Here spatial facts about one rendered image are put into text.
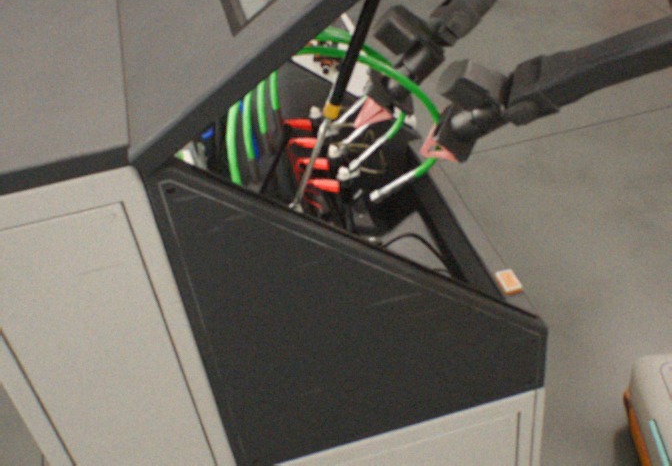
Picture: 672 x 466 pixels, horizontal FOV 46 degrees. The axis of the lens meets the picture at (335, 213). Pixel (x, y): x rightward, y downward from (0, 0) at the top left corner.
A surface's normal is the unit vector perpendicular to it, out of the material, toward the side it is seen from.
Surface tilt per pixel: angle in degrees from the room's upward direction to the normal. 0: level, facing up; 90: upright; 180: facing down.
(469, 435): 90
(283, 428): 90
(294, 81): 90
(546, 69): 40
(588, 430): 0
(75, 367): 90
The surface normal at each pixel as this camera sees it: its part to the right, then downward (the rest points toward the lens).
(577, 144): -0.11, -0.78
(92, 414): 0.25, 0.58
